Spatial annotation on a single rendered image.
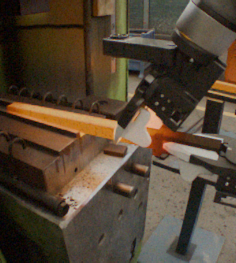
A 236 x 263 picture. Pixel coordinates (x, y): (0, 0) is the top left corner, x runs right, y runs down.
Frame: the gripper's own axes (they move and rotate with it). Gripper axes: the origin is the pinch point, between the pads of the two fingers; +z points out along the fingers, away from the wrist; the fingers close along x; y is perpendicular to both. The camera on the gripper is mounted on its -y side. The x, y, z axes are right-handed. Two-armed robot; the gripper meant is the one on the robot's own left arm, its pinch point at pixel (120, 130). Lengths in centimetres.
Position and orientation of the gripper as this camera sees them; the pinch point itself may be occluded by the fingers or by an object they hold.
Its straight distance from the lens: 45.2
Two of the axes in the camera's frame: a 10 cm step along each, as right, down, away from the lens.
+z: -4.2, 6.5, 6.3
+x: 4.8, -4.3, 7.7
